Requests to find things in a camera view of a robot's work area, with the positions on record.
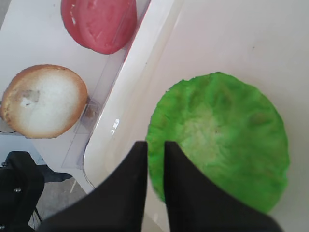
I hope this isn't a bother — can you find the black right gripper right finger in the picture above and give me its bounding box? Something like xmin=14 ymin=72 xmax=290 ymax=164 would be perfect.
xmin=164 ymin=142 xmax=282 ymax=232

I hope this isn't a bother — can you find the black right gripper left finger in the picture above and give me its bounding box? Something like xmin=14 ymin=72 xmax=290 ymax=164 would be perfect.
xmin=38 ymin=141 xmax=147 ymax=232

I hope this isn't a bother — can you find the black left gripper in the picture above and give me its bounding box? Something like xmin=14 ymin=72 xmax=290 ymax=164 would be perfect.
xmin=0 ymin=151 xmax=45 ymax=232

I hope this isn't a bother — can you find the green lettuce leaf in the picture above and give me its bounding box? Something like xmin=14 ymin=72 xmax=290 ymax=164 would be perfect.
xmin=146 ymin=72 xmax=290 ymax=213

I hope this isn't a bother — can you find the upright bread slice left rack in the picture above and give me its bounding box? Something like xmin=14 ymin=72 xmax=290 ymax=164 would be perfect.
xmin=0 ymin=64 xmax=88 ymax=139

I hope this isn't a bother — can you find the red tomato slice inner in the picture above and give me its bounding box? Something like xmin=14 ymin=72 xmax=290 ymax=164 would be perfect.
xmin=61 ymin=0 xmax=138 ymax=55

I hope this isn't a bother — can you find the white rectangular tray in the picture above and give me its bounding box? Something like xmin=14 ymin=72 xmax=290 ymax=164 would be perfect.
xmin=82 ymin=0 xmax=309 ymax=232

